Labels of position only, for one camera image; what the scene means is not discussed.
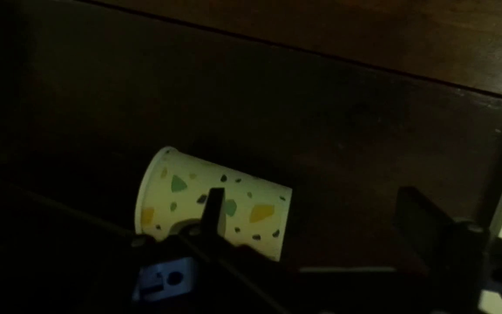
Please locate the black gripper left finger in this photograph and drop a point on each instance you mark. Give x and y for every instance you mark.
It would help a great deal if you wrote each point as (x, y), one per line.
(211, 211)

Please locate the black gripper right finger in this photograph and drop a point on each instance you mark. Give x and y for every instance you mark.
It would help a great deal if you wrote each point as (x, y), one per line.
(451, 250)

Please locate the white speckled paper cup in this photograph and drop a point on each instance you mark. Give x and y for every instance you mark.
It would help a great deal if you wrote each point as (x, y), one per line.
(174, 188)

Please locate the dark wooden secretary cabinet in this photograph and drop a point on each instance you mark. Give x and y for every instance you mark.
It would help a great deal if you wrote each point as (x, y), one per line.
(89, 93)

